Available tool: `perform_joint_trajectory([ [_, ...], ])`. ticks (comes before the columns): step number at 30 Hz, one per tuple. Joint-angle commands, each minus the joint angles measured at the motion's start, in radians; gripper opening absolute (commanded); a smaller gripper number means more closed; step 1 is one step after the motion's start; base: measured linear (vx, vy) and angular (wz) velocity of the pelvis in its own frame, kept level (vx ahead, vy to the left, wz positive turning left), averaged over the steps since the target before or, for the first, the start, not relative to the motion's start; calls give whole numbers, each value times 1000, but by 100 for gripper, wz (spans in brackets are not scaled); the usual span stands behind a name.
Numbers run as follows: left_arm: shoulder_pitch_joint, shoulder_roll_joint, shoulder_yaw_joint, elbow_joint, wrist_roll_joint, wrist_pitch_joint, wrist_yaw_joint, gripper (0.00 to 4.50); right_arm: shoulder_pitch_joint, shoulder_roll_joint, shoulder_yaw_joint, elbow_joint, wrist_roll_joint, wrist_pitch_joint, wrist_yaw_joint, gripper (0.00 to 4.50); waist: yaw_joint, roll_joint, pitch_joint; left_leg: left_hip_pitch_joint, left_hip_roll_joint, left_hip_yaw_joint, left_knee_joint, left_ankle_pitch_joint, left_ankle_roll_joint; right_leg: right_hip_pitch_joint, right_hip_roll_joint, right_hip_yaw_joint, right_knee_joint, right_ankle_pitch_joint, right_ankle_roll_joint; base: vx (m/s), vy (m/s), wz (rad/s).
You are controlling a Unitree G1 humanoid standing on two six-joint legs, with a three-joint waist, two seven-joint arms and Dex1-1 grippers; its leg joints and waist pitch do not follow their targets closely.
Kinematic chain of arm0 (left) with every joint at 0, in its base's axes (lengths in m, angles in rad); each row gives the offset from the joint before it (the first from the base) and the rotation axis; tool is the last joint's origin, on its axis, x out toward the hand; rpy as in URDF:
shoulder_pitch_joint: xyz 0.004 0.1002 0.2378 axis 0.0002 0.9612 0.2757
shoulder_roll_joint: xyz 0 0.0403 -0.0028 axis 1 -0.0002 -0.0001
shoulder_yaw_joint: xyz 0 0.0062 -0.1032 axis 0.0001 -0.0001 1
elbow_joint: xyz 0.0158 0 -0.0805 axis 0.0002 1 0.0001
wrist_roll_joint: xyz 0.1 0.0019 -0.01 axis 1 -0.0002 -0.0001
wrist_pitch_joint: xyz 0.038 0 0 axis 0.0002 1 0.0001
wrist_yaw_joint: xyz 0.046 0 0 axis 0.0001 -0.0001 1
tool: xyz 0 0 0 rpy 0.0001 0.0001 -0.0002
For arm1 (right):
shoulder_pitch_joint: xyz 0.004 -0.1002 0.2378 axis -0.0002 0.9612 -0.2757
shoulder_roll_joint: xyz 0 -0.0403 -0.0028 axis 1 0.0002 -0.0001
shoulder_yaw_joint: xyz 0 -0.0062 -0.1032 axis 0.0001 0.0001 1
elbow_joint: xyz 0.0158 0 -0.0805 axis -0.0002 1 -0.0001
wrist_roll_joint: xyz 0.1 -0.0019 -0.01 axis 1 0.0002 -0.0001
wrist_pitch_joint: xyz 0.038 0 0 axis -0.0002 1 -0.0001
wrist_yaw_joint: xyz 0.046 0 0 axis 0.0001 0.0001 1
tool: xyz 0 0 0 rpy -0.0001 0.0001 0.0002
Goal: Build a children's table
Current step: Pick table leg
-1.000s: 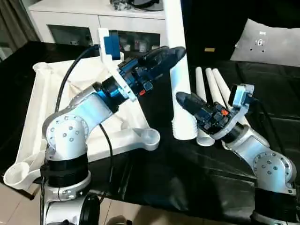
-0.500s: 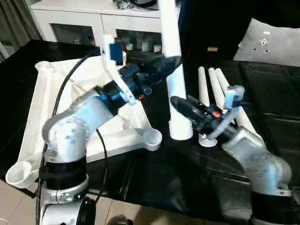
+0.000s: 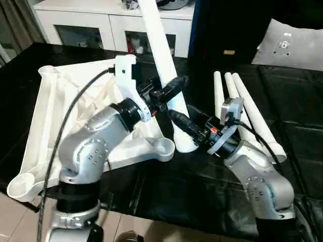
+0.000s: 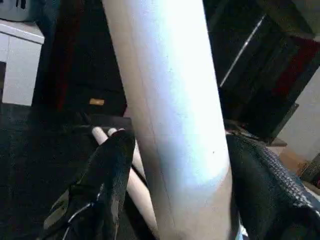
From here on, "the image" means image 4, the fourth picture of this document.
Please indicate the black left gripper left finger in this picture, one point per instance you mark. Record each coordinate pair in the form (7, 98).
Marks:
(100, 187)

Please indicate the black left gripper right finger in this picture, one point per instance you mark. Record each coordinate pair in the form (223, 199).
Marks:
(270, 200)

